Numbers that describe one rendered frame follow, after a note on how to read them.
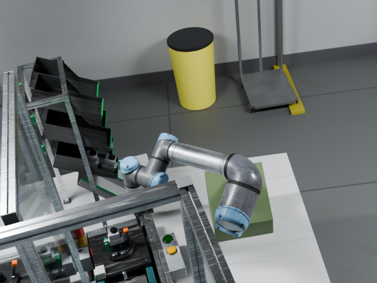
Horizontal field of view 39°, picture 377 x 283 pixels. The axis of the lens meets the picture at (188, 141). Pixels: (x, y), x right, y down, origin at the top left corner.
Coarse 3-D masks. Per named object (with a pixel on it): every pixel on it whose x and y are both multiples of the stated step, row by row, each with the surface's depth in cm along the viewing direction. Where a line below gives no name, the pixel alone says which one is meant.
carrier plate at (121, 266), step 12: (132, 228) 239; (96, 240) 235; (144, 240) 232; (96, 252) 230; (144, 252) 226; (96, 264) 224; (108, 264) 223; (120, 264) 223; (132, 264) 222; (144, 264) 222; (108, 276) 220
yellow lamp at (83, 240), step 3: (84, 234) 192; (81, 237) 191; (84, 237) 192; (75, 240) 191; (78, 240) 191; (81, 240) 192; (84, 240) 193; (87, 240) 195; (75, 243) 192; (78, 243) 192; (81, 243) 192; (84, 243) 193; (78, 246) 193; (81, 246) 193; (84, 246) 194
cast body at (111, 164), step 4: (108, 156) 234; (112, 156) 233; (104, 160) 235; (108, 160) 232; (112, 160) 232; (100, 164) 235; (104, 164) 233; (108, 164) 233; (112, 164) 233; (116, 164) 236; (104, 168) 234; (108, 168) 234; (112, 168) 234
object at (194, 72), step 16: (176, 32) 465; (192, 32) 461; (208, 32) 458; (176, 48) 442; (192, 48) 438; (208, 48) 446; (176, 64) 455; (192, 64) 448; (208, 64) 455; (176, 80) 471; (192, 80) 458; (208, 80) 464; (192, 96) 470; (208, 96) 474
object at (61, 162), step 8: (64, 144) 235; (72, 144) 235; (56, 152) 223; (64, 152) 236; (72, 152) 238; (56, 160) 224; (64, 160) 224; (72, 160) 225; (80, 160) 225; (64, 168) 227; (72, 168) 227; (80, 168) 228; (96, 168) 234; (104, 176) 232; (112, 176) 232
